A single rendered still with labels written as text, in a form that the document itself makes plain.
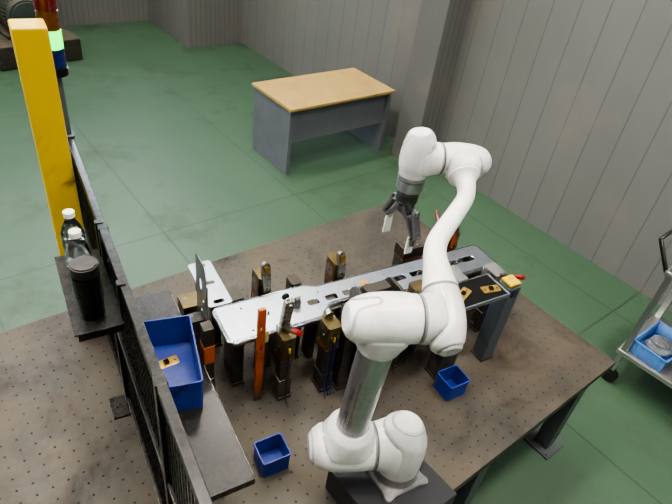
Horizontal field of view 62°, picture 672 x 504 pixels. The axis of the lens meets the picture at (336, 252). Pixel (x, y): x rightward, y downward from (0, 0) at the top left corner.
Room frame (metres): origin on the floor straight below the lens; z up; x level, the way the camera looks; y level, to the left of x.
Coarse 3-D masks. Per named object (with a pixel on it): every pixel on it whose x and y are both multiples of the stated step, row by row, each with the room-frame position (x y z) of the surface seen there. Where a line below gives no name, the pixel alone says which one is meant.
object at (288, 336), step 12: (276, 336) 1.49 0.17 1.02; (288, 336) 1.47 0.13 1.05; (276, 348) 1.48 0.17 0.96; (288, 348) 1.45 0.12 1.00; (276, 360) 1.49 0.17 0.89; (288, 360) 1.45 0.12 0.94; (276, 372) 1.48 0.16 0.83; (288, 372) 1.47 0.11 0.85; (276, 384) 1.46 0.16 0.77; (288, 384) 1.47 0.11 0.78; (276, 396) 1.45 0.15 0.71; (288, 396) 1.46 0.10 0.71
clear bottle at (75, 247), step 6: (72, 228) 1.18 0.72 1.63; (78, 228) 1.19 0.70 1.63; (72, 234) 1.16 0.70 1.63; (78, 234) 1.17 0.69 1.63; (72, 240) 1.16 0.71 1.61; (78, 240) 1.17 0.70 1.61; (72, 246) 1.16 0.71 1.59; (78, 246) 1.16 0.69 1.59; (84, 246) 1.17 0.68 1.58; (66, 252) 1.16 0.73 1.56; (72, 252) 1.15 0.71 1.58; (78, 252) 1.15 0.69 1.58; (84, 252) 1.16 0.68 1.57; (90, 252) 1.18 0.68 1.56; (72, 258) 1.14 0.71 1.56
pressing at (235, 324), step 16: (448, 256) 2.20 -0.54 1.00; (464, 256) 2.22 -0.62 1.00; (480, 256) 2.24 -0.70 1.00; (368, 272) 1.99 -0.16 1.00; (384, 272) 2.00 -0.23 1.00; (400, 272) 2.02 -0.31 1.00; (464, 272) 2.09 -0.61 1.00; (288, 288) 1.80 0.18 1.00; (304, 288) 1.81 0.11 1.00; (320, 288) 1.82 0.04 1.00; (336, 288) 1.84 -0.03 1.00; (240, 304) 1.65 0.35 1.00; (256, 304) 1.67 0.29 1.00; (272, 304) 1.68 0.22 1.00; (304, 304) 1.71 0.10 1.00; (320, 304) 1.72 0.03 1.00; (336, 304) 1.75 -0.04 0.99; (224, 320) 1.55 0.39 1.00; (240, 320) 1.56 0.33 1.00; (256, 320) 1.58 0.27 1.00; (272, 320) 1.59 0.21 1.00; (304, 320) 1.62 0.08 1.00; (224, 336) 1.47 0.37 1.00; (240, 336) 1.48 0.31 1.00
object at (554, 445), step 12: (576, 396) 1.92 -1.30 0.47; (564, 408) 1.93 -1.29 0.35; (552, 420) 1.95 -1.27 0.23; (564, 420) 1.93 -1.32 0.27; (540, 432) 1.96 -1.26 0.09; (552, 432) 1.93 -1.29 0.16; (540, 444) 1.94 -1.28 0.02; (552, 444) 1.96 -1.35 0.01; (480, 480) 1.43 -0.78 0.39; (456, 492) 1.42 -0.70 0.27; (468, 492) 1.39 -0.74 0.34
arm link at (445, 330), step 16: (432, 288) 1.15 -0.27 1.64; (448, 288) 1.14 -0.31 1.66; (432, 304) 1.08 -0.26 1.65; (448, 304) 1.10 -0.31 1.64; (432, 320) 1.04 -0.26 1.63; (448, 320) 1.05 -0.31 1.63; (464, 320) 1.07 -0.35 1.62; (432, 336) 1.02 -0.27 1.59; (448, 336) 1.02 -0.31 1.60; (464, 336) 1.04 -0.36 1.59; (448, 352) 1.01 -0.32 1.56
